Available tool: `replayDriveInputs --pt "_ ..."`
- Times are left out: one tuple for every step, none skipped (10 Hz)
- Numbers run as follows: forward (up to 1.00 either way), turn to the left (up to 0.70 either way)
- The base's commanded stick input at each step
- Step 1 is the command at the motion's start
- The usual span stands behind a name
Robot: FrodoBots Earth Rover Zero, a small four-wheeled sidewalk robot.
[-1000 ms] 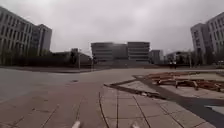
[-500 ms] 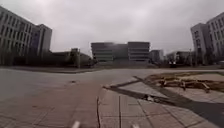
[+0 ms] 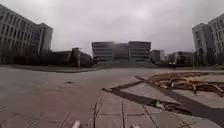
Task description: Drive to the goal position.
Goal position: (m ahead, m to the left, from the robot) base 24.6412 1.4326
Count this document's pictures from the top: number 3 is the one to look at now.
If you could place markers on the brown broken paving rubble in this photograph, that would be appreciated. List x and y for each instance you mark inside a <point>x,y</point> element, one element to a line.
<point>181,81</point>

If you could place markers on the group of people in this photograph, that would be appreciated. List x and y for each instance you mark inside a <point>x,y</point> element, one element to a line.
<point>172,65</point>

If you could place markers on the low grey building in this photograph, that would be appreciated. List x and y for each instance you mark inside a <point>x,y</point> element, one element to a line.
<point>178,57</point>

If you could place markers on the low building with dark trees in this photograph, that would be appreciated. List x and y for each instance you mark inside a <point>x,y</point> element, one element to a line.
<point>75,57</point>

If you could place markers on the tall pale building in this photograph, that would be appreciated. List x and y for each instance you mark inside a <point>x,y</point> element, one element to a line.
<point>210,38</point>

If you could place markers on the robot's own part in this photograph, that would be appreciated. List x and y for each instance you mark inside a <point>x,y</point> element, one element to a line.
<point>76,124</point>
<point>135,126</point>

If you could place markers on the small grey building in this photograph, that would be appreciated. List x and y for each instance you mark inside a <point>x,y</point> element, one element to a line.
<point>156,55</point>

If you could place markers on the grey paved plaza ground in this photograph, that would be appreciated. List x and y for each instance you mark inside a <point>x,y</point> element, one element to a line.
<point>50,93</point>

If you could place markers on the row of dark trees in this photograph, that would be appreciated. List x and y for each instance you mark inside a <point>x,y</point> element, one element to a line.
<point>36,57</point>

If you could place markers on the tall grey building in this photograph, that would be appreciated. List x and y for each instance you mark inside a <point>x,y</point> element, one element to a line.
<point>16,35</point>

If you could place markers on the wide grey central building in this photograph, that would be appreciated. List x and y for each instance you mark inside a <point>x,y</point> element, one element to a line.
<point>120,51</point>

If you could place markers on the manhole cover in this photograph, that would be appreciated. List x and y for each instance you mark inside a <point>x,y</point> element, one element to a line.
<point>69,82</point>

